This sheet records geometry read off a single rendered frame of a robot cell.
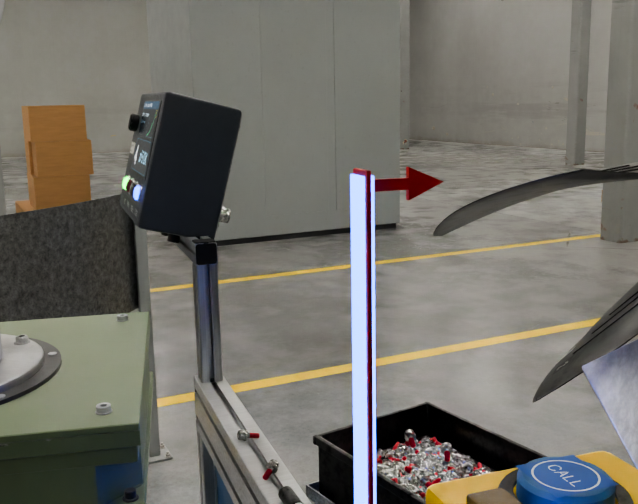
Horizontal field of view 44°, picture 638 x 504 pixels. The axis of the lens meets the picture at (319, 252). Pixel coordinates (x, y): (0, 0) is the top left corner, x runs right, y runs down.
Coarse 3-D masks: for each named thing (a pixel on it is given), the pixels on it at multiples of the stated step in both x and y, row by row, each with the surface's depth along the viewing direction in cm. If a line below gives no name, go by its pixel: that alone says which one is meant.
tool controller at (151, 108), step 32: (160, 96) 108; (128, 128) 125; (160, 128) 105; (192, 128) 107; (224, 128) 108; (128, 160) 129; (160, 160) 106; (192, 160) 108; (224, 160) 109; (160, 192) 107; (192, 192) 108; (224, 192) 110; (160, 224) 108; (192, 224) 109
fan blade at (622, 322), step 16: (624, 304) 84; (608, 320) 85; (624, 320) 81; (592, 336) 85; (608, 336) 81; (624, 336) 78; (576, 352) 86; (592, 352) 81; (608, 352) 78; (576, 368) 81; (544, 384) 85; (560, 384) 81
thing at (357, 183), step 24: (360, 192) 54; (360, 216) 54; (360, 240) 55; (360, 264) 55; (360, 288) 55; (360, 312) 56; (360, 336) 56; (360, 360) 57; (360, 384) 57; (360, 408) 57; (360, 432) 58; (360, 456) 58; (360, 480) 59
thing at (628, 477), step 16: (608, 464) 36; (624, 464) 36; (464, 480) 35; (480, 480) 35; (496, 480) 35; (512, 480) 35; (624, 480) 35; (432, 496) 34; (448, 496) 34; (464, 496) 34; (624, 496) 33
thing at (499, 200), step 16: (560, 176) 50; (576, 176) 50; (592, 176) 51; (608, 176) 51; (624, 176) 52; (496, 192) 55; (512, 192) 55; (528, 192) 56; (544, 192) 60; (464, 208) 60; (480, 208) 62; (496, 208) 66; (448, 224) 66; (464, 224) 71
